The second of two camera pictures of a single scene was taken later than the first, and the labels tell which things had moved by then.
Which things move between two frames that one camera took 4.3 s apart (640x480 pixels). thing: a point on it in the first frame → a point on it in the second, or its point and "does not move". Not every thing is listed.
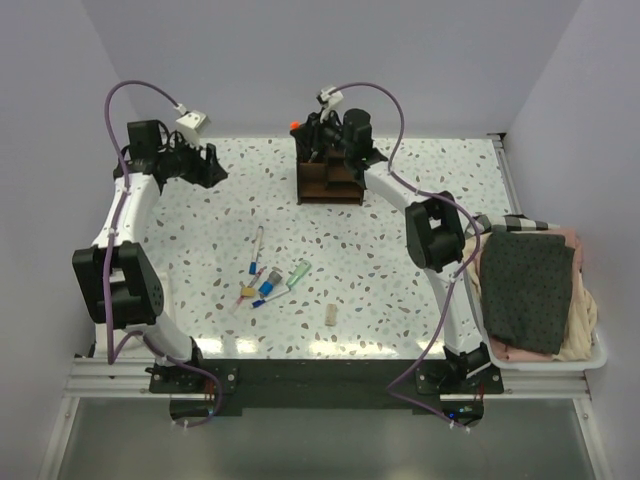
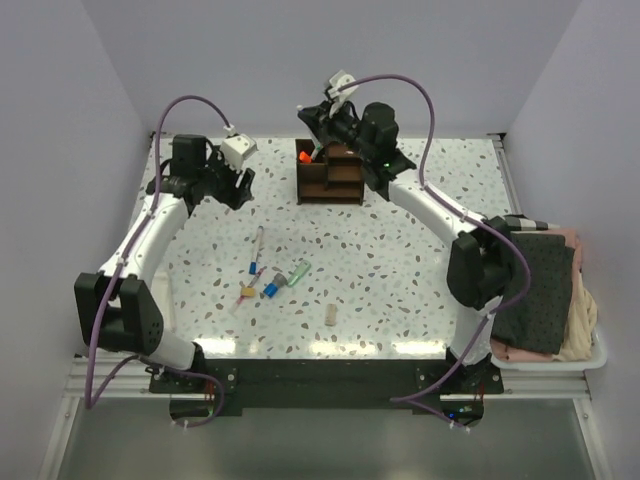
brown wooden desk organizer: x=328 y=181 does not move
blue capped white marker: x=253 y=263 does not move
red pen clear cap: x=250 y=285 does not move
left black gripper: x=207 y=172 → x=235 y=197
